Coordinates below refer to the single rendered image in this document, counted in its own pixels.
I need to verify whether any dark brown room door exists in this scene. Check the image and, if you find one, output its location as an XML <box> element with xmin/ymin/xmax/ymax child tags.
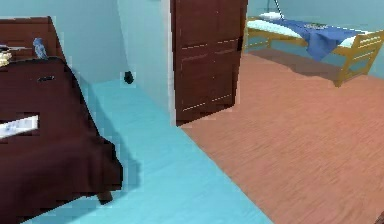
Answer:
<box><xmin>169</xmin><ymin>0</ymin><xmax>249</xmax><ymax>127</ymax></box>

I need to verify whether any small black round object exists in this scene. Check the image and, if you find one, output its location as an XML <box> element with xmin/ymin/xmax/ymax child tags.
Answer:
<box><xmin>123</xmin><ymin>70</ymin><xmax>135</xmax><ymax>85</ymax></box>

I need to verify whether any white pillow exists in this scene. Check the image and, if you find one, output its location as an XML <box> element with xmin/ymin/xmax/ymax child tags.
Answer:
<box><xmin>258</xmin><ymin>11</ymin><xmax>284</xmax><ymax>21</ymax></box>

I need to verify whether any dark maroon bed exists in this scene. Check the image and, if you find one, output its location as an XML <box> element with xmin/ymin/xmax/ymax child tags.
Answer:
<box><xmin>0</xmin><ymin>16</ymin><xmax>124</xmax><ymax>224</ymax></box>

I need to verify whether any blue blanket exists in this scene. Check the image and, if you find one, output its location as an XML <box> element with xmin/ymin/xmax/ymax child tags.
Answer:
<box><xmin>268</xmin><ymin>17</ymin><xmax>368</xmax><ymax>62</ymax></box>

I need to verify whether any blue bird figurine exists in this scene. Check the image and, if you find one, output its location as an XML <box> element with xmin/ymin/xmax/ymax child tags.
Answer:
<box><xmin>32</xmin><ymin>37</ymin><xmax>49</xmax><ymax>61</ymax></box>

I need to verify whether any yellow wooden bed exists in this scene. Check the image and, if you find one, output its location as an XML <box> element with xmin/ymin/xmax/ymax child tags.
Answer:
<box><xmin>244</xmin><ymin>12</ymin><xmax>384</xmax><ymax>88</ymax></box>

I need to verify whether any white open book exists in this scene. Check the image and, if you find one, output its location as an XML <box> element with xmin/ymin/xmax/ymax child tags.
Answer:
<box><xmin>0</xmin><ymin>114</ymin><xmax>40</xmax><ymax>140</ymax></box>

